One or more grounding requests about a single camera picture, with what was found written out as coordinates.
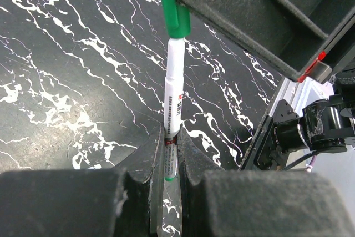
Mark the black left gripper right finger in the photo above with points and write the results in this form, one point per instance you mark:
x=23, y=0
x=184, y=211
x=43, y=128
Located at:
x=218, y=202

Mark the white pen with green tip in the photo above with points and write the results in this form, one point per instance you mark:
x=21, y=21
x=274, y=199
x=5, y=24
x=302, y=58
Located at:
x=173, y=93

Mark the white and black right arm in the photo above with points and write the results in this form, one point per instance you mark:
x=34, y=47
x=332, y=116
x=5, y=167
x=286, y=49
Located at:
x=325, y=125

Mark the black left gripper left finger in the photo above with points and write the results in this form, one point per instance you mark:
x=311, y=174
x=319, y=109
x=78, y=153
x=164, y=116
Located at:
x=125, y=200

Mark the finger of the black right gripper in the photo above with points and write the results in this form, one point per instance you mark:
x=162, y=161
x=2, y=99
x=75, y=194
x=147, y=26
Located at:
x=295, y=37

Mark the green pen cap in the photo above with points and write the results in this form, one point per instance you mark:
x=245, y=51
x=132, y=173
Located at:
x=177, y=19

